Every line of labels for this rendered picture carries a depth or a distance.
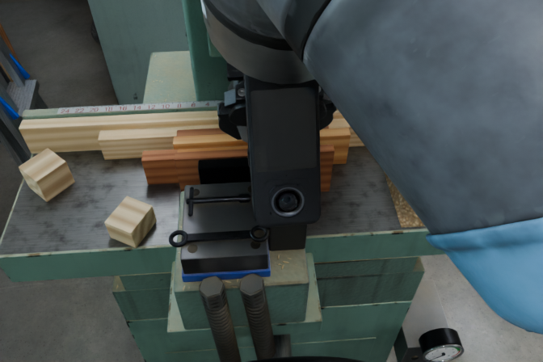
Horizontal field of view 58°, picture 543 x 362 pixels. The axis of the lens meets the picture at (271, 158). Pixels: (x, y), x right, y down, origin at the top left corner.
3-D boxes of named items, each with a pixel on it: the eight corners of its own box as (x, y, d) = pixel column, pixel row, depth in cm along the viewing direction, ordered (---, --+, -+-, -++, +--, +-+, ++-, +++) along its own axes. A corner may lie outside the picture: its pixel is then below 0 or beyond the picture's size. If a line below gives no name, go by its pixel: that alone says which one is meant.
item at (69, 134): (31, 153, 71) (18, 128, 67) (34, 144, 72) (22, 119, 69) (435, 132, 74) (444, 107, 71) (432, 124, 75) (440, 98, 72)
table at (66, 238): (-15, 356, 57) (-39, 334, 52) (48, 164, 78) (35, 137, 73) (494, 320, 60) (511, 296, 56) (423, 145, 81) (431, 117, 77)
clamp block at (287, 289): (180, 331, 56) (168, 292, 49) (186, 233, 65) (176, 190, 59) (309, 322, 57) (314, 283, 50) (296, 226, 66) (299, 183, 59)
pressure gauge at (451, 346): (416, 368, 78) (428, 347, 73) (410, 345, 81) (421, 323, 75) (455, 365, 79) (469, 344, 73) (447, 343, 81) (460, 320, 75)
